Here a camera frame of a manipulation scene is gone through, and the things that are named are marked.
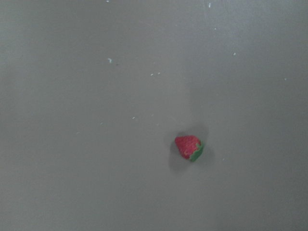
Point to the red strawberry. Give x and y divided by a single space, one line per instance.
190 147

